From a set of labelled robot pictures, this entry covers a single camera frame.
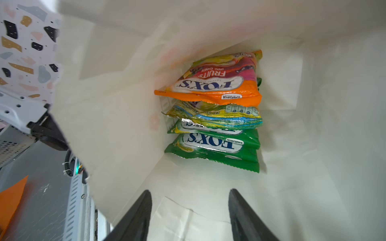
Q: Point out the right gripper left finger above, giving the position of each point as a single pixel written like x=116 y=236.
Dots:
x=134 y=225

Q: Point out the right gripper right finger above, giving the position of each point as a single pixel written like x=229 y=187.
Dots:
x=246 y=224

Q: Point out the white paper bag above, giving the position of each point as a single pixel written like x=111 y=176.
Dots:
x=323 y=139

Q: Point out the orange Fox's fruits candy bag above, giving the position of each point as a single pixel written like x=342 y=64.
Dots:
x=222 y=80

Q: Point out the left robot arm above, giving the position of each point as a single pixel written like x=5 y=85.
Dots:
x=32 y=117

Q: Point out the green fox's candy bag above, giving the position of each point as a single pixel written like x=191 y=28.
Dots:
x=198 y=145
x=249 y=138

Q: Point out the yellow-green candy bag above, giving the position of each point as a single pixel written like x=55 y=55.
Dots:
x=231 y=116

